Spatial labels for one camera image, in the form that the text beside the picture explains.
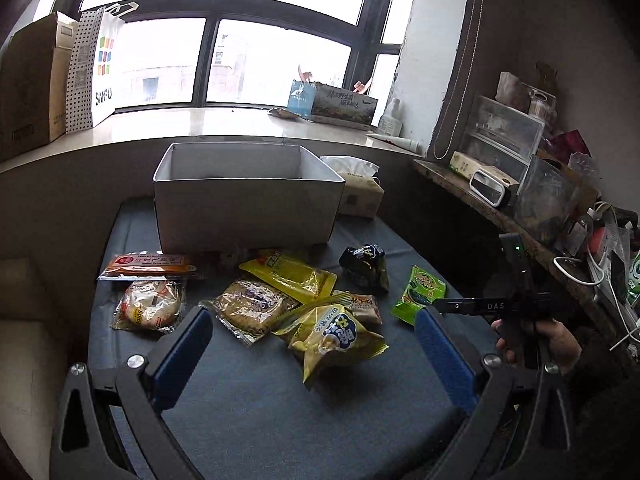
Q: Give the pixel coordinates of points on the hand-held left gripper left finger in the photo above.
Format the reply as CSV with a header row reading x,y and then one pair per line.
x,y
182,355

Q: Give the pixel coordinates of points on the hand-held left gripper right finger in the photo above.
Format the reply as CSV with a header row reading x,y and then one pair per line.
x,y
445,360

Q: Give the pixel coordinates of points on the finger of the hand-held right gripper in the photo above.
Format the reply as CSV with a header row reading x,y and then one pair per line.
x,y
465,306

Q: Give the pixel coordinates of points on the green snack packet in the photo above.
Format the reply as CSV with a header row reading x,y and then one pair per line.
x,y
417,290

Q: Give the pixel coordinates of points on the round bread clear packet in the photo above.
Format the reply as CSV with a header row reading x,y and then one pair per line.
x,y
150,305

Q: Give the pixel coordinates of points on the brown cake packet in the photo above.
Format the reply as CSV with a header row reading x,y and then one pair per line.
x,y
250,307

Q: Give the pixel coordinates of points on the orange long snack packet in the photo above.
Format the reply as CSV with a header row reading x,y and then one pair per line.
x,y
150,265

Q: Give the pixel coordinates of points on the small brown snack packet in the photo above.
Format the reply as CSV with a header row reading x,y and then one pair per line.
x,y
364,306

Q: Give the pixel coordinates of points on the black snack packet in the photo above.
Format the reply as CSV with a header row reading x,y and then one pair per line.
x,y
362,260

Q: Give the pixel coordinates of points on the yellow puffed snack bag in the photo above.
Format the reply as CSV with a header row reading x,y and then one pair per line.
x,y
335,335

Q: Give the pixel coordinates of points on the yellow long snack packet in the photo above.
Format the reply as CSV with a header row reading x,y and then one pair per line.
x,y
290,272

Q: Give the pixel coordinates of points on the white cardboard box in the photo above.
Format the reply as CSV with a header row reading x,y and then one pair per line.
x,y
240,215

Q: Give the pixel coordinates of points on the person's right forearm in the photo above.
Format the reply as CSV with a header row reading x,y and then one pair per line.
x,y
605,375

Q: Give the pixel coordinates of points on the person's right hand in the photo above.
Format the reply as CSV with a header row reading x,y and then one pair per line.
x,y
560,345

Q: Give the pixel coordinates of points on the clear plastic container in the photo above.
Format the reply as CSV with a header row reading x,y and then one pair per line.
x,y
550,200

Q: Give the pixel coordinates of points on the dark blue table mat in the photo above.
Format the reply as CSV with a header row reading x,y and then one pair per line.
x,y
260,410

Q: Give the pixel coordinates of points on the white power strip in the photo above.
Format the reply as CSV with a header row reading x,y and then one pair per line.
x,y
607,260

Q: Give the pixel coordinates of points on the white rounded device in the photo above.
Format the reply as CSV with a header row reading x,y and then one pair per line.
x,y
492,189

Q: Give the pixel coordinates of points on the green round container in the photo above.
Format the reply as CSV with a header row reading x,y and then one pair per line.
x,y
634,280

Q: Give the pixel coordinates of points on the brown side shelf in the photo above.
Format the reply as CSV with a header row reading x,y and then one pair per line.
x,y
450,180

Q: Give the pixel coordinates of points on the green and white box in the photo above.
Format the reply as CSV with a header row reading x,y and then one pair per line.
x,y
465,164

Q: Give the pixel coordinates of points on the dark red pouch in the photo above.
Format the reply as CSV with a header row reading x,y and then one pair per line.
x,y
570,145

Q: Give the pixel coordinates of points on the clear drawer organizer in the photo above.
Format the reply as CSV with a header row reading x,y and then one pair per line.
x,y
500,135

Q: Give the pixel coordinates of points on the beige tissue pack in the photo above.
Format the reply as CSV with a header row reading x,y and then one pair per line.
x,y
360,195

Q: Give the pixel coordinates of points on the white tube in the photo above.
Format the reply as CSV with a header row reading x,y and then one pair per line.
x,y
395,142

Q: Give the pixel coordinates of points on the beige paper bag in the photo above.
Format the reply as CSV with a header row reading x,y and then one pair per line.
x,y
511,91

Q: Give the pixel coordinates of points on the white plastic bottle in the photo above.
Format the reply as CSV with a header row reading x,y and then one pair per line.
x,y
390,120

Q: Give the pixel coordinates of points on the marble window sill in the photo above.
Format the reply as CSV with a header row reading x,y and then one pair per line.
x,y
200,127

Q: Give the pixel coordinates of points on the printed landscape carton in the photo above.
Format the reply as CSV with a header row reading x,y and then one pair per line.
x,y
342,105

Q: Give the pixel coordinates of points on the pink plastic utensil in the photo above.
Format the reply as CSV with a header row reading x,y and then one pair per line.
x,y
306,74
362,86

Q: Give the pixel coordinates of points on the crumpled brown wrapper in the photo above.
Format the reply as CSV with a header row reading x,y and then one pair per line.
x,y
285,113

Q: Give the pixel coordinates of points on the white dotted shopping bag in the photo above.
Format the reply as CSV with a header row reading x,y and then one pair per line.
x,y
102,60

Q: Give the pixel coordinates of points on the brown cardboard box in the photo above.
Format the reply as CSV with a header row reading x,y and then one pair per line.
x,y
30,90

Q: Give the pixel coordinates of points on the black window frame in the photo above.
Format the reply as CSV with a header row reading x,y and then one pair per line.
x,y
212,5

